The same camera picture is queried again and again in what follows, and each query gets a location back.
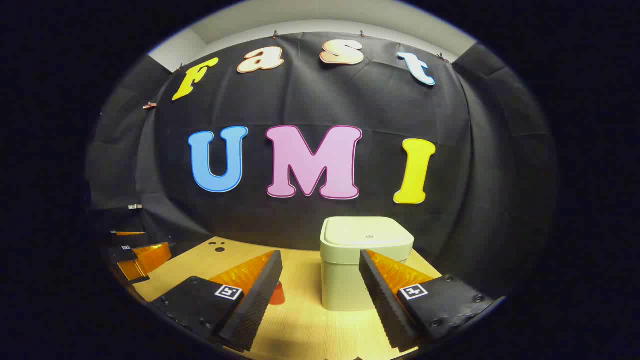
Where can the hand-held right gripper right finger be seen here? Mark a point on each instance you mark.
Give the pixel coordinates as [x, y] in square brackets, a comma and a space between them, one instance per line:
[382, 305]

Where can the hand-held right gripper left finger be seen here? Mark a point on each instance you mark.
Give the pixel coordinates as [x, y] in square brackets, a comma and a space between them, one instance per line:
[255, 305]

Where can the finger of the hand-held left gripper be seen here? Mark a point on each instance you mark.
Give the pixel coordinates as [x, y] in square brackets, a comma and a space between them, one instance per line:
[131, 240]
[147, 260]

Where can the red pop can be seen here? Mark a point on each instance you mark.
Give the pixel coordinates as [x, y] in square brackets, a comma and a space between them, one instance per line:
[278, 296]

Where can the pale green garbage bin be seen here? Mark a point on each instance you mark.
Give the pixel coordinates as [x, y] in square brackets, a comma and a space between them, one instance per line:
[345, 280]

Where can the wooden desktop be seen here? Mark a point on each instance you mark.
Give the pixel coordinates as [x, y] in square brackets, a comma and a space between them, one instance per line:
[310, 330]

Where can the small copper clip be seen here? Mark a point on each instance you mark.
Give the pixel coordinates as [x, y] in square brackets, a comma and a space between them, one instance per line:
[149, 105]

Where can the black backdrop cloth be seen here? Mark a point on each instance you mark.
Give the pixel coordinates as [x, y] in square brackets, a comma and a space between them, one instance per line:
[300, 100]

